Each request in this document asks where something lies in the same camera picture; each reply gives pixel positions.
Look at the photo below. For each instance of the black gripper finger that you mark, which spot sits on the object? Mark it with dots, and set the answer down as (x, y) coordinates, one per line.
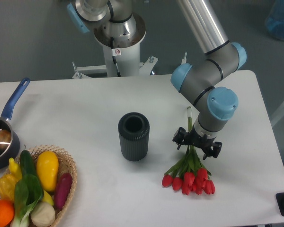
(212, 150)
(180, 137)

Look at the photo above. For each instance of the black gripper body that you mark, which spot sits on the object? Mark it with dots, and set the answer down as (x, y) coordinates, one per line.
(198, 141)

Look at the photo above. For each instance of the red tulip bouquet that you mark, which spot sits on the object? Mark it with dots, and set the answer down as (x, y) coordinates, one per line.
(189, 175)

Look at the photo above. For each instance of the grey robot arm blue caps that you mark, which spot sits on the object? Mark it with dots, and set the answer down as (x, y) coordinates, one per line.
(216, 105)

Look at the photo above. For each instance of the dark ribbed vase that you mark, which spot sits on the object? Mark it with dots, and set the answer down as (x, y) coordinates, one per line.
(134, 129)

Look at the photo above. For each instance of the woven wicker basket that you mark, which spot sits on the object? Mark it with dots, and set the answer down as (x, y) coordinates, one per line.
(66, 165)

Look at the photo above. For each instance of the purple eggplant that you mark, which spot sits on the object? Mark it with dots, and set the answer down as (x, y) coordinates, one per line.
(62, 190)

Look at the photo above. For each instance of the yellow squash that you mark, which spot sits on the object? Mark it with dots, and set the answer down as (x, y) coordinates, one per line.
(47, 170)

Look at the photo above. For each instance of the blue container in background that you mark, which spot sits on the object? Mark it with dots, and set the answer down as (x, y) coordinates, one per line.
(274, 22)

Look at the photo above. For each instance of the yellow banana piece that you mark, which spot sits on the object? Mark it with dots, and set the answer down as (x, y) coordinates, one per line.
(47, 198)

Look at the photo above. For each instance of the green cucumber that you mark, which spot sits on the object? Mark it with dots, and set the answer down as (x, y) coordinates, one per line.
(27, 164)

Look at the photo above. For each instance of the beige garlic bulb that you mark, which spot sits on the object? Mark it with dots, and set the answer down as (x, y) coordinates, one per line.
(43, 215)

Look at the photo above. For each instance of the green bok choy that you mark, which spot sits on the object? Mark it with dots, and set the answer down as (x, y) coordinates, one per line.
(28, 192)

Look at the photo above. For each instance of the small yellow pepper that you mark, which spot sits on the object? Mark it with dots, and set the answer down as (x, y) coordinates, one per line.
(15, 169)

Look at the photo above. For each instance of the brown bun in pan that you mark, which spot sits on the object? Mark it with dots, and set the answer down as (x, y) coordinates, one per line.
(5, 138)

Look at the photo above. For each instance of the yellow bell pepper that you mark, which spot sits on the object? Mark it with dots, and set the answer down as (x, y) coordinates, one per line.
(7, 187)

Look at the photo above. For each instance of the orange fruit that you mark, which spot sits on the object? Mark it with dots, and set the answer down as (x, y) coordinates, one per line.
(6, 212)

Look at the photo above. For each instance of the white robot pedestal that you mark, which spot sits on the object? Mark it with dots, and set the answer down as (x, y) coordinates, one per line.
(121, 50)

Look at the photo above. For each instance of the blue handled saucepan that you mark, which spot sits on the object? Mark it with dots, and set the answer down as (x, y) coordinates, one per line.
(13, 149)

